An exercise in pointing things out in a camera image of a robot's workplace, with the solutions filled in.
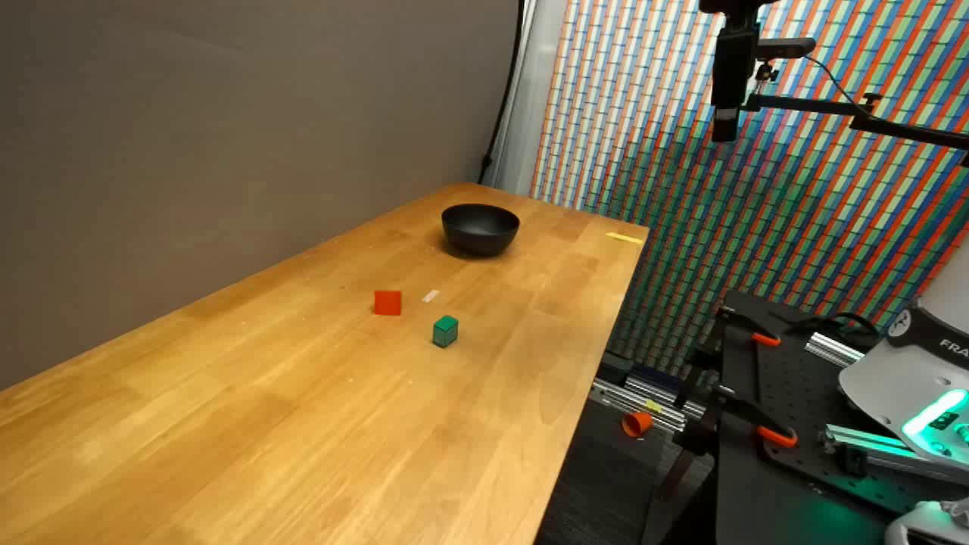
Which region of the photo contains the multicolour patterned backdrop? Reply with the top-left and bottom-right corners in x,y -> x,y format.
528,0 -> 969,380

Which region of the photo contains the black clamp orange handle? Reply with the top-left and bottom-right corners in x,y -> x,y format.
705,388 -> 802,454
712,303 -> 786,355

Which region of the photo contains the red block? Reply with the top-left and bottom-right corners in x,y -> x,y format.
370,289 -> 404,317

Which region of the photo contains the orange round clamp knob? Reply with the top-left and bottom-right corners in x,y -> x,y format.
621,407 -> 657,443

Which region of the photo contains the black hanging cable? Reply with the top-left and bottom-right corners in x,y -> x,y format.
475,0 -> 536,189

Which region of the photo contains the green block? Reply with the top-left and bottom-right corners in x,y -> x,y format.
431,312 -> 462,352

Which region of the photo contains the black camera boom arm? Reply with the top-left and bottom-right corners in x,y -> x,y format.
746,88 -> 969,159

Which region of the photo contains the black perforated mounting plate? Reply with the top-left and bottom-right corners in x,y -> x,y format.
705,291 -> 969,545

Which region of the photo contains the black bowl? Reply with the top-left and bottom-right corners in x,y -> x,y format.
439,204 -> 522,261

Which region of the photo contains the aluminium profile rail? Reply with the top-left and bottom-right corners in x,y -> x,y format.
819,421 -> 969,477
802,329 -> 869,370

